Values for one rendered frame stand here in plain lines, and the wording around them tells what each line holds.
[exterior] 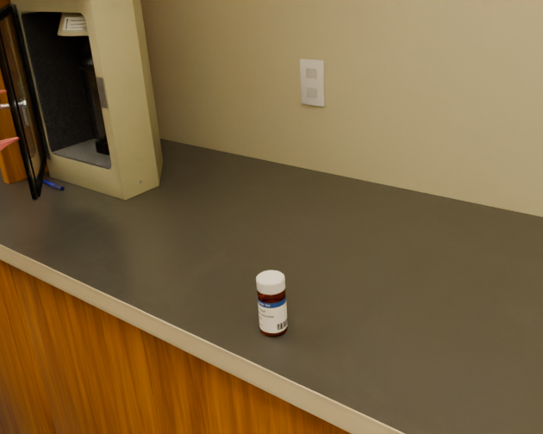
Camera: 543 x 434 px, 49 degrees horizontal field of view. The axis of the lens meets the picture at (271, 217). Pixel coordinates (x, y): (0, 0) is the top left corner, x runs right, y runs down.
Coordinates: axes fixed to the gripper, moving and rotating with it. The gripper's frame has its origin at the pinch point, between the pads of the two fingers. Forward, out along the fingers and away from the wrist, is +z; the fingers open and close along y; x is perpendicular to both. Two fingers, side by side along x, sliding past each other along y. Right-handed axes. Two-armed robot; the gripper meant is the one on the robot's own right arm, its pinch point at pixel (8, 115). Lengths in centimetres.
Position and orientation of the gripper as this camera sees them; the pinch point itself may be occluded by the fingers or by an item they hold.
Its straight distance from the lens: 133.9
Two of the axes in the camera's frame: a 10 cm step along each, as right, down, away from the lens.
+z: 7.7, -3.0, 5.6
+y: -1.2, -9.4, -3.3
